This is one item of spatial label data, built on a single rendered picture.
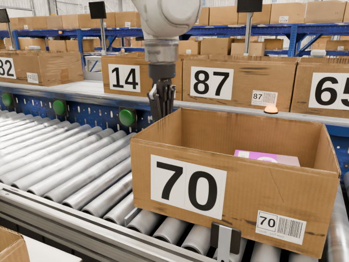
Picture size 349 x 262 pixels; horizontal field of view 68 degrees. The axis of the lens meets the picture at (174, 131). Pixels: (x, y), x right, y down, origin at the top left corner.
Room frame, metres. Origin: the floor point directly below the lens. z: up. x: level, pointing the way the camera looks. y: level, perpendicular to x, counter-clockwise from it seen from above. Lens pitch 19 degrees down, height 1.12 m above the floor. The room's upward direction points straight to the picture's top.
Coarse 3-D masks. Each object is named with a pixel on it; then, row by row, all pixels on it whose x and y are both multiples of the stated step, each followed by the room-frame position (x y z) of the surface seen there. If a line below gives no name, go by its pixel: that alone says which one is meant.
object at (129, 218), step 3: (135, 210) 0.51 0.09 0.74; (138, 210) 0.52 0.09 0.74; (141, 210) 0.53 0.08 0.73; (132, 213) 0.50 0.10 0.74; (135, 213) 0.51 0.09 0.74; (138, 213) 0.52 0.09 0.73; (126, 216) 0.49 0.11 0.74; (129, 216) 0.49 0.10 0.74; (132, 216) 0.50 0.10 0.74; (135, 216) 0.51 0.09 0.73; (126, 219) 0.48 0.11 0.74; (129, 219) 0.49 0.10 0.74; (132, 219) 0.50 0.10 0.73; (126, 222) 0.48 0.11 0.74; (129, 222) 0.49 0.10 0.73; (126, 225) 0.48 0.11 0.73
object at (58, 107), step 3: (54, 102) 1.21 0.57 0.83; (57, 102) 1.20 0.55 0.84; (60, 102) 1.20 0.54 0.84; (54, 105) 1.21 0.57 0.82; (57, 105) 1.20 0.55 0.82; (60, 105) 1.20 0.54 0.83; (63, 105) 1.20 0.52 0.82; (54, 108) 1.22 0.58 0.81; (57, 108) 1.20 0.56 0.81; (60, 108) 1.20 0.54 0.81; (63, 108) 1.19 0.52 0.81; (57, 111) 1.21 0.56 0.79; (60, 111) 1.20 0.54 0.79; (63, 111) 1.20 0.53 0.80; (60, 114) 1.20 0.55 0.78
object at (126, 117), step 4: (120, 112) 1.05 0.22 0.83; (124, 112) 1.04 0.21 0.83; (128, 112) 1.03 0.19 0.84; (120, 116) 1.05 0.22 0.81; (124, 116) 1.04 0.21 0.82; (128, 116) 1.03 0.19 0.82; (132, 116) 1.03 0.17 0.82; (120, 120) 1.05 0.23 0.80; (124, 120) 1.04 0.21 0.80; (128, 120) 1.03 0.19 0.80; (132, 120) 1.02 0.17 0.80; (124, 124) 1.04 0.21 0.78; (128, 124) 1.03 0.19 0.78
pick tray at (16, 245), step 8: (0, 232) 0.32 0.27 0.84; (8, 232) 0.31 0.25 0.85; (16, 232) 0.31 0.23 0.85; (0, 240) 0.32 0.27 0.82; (8, 240) 0.32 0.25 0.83; (16, 240) 0.31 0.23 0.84; (24, 240) 0.31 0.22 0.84; (0, 248) 0.33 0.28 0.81; (8, 248) 0.28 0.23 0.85; (16, 248) 0.29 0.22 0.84; (24, 248) 0.30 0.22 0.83; (0, 256) 0.27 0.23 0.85; (8, 256) 0.28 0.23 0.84; (16, 256) 0.29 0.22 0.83; (24, 256) 0.30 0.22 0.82
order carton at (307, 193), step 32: (160, 128) 0.65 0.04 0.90; (192, 128) 0.76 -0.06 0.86; (224, 128) 0.72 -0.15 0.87; (256, 128) 0.69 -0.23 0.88; (288, 128) 0.65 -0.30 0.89; (320, 128) 0.62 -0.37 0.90; (192, 160) 0.46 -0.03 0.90; (224, 160) 0.43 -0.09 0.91; (256, 160) 0.41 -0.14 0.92; (320, 160) 0.55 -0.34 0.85; (224, 192) 0.43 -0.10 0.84; (256, 192) 0.41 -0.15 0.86; (288, 192) 0.39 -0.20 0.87; (320, 192) 0.37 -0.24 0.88; (224, 224) 0.43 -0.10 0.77; (256, 224) 0.41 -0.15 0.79; (320, 224) 0.36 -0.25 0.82; (320, 256) 0.36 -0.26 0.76
